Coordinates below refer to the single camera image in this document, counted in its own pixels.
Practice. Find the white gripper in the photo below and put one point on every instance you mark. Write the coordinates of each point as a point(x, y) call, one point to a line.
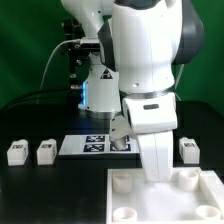
point(156, 149)

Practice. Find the white square tabletop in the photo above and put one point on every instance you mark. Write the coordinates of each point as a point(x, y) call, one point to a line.
point(192, 196)

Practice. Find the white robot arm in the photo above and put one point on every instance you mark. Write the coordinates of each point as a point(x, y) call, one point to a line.
point(141, 40)

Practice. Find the white marker sheet with tags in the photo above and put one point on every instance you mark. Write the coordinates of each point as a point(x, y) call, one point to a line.
point(94, 144)

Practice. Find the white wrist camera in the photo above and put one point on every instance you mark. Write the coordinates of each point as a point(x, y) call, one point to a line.
point(151, 115)

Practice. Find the grey rear camera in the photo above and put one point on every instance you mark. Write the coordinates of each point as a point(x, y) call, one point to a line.
point(90, 44)

